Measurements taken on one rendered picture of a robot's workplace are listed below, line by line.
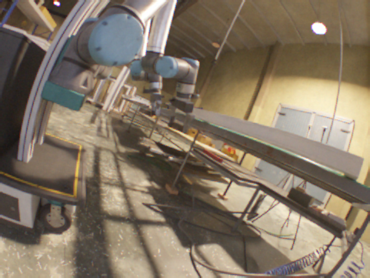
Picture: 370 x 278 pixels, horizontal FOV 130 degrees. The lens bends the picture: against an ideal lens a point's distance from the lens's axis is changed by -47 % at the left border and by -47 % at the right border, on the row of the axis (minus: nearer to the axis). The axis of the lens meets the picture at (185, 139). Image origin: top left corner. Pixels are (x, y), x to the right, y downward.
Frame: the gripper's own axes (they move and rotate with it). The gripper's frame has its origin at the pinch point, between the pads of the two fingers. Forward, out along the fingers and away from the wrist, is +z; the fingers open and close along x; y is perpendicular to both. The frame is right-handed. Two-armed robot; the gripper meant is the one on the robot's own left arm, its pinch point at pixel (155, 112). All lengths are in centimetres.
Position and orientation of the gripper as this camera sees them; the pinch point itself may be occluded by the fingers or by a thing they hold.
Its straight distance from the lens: 118.1
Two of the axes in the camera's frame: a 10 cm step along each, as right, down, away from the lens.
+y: 9.0, -0.6, 4.3
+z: -0.1, 9.9, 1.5
